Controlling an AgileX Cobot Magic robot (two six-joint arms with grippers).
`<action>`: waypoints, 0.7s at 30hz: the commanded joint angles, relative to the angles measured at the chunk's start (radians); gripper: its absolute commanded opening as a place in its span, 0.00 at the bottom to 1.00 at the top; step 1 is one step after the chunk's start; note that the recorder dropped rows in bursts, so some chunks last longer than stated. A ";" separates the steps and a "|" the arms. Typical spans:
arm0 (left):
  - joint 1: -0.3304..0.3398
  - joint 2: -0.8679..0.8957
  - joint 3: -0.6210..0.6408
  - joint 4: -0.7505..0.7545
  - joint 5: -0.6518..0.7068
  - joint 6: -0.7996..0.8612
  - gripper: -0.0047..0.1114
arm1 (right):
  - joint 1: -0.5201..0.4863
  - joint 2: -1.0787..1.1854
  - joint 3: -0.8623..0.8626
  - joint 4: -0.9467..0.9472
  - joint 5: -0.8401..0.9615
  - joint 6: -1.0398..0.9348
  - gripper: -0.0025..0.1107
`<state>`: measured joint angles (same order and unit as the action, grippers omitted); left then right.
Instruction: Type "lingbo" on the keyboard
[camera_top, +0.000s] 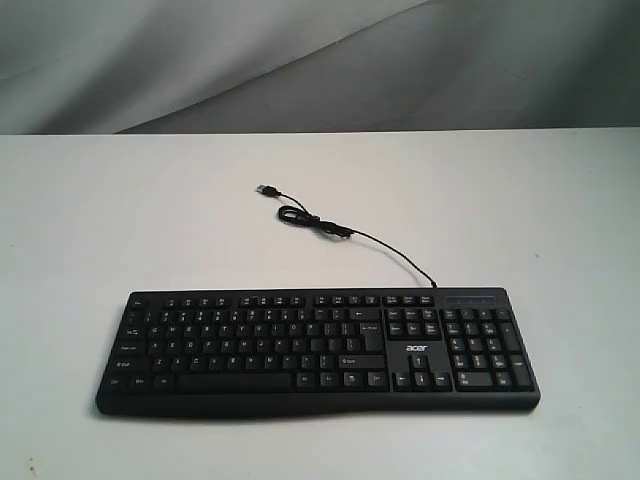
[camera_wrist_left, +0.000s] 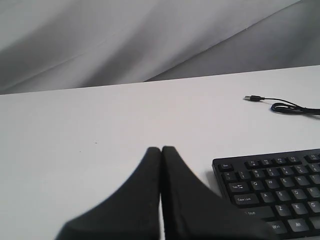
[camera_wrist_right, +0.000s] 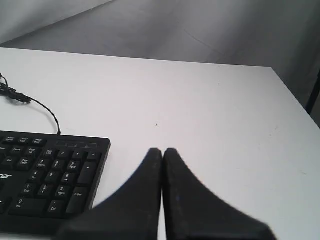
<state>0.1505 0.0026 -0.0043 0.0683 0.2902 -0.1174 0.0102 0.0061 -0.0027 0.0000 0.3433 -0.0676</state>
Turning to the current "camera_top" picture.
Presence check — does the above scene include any black acer keyboard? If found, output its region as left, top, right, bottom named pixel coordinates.
left=96, top=287, right=541, bottom=419

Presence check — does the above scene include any grey backdrop cloth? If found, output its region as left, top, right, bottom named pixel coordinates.
left=1, top=1, right=639, bottom=134

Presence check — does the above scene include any black usb cable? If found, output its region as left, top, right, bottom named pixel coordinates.
left=254, top=182, right=439, bottom=290

